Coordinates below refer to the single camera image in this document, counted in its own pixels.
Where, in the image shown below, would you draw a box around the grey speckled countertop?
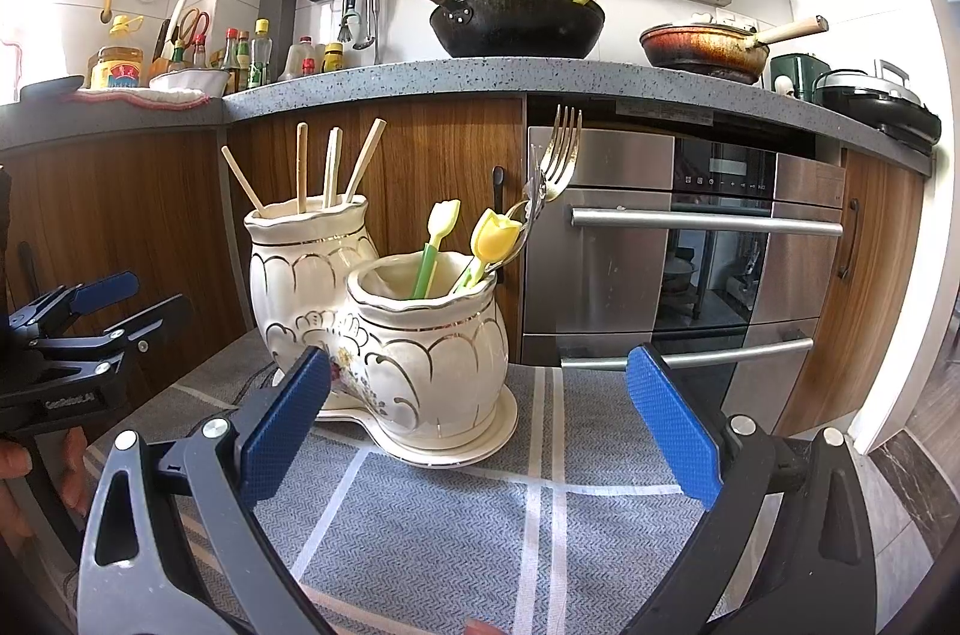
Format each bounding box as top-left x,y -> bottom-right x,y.
0,56 -> 940,180

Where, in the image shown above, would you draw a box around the white bowl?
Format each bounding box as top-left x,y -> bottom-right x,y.
147,68 -> 230,98

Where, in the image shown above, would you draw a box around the black electric grill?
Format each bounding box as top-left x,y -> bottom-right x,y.
813,58 -> 943,145

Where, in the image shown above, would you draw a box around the bright yellow tulip spoon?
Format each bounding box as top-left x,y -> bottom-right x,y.
448,209 -> 523,295

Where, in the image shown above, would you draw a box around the yellow oil jug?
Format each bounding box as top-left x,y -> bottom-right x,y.
89,14 -> 146,91

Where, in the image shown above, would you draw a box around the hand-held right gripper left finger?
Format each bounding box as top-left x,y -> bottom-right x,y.
78,345 -> 333,635

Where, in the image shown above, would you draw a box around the silver metal spoon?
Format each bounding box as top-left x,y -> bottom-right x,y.
498,149 -> 547,261

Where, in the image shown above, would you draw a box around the rusty frying pan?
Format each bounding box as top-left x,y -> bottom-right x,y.
639,14 -> 830,85

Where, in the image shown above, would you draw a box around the stainless steel oven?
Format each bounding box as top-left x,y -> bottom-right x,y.
520,123 -> 848,439

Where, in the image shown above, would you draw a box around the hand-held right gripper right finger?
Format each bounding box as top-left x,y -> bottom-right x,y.
615,343 -> 879,635

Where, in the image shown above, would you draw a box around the red handled scissors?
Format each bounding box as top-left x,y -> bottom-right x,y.
178,6 -> 212,52

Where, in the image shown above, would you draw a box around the black wok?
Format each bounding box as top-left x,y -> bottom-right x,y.
355,0 -> 608,61

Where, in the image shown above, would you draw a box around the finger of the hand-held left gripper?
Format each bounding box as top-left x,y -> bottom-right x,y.
10,270 -> 142,337
28,293 -> 193,382

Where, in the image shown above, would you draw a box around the person's left hand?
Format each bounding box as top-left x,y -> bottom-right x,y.
0,426 -> 91,538

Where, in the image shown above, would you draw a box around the hanging metal tongs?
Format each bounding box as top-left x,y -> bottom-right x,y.
336,0 -> 380,53

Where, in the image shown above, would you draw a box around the row of condiment bottles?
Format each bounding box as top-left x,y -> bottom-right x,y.
154,18 -> 273,96

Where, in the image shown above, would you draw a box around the white cloth red trim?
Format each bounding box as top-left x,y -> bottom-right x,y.
63,83 -> 209,116

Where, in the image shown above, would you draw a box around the silver metal fork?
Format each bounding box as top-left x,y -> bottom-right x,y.
504,104 -> 584,267

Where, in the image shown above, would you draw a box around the pale yellow tulip spoon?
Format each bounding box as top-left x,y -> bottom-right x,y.
411,199 -> 461,300

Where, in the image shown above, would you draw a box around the narrow wooden lower cabinet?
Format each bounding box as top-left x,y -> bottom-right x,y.
772,147 -> 928,437

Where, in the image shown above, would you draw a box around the grey plaid table cloth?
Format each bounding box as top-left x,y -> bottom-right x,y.
75,327 -> 890,635

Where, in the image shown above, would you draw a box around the white plastic jug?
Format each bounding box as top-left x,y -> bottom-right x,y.
278,35 -> 317,82

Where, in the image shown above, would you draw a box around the white ceramic double utensil holder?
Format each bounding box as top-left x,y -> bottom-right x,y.
244,192 -> 520,466

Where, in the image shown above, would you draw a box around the green kitchen appliance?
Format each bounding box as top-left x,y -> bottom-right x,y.
768,51 -> 827,103

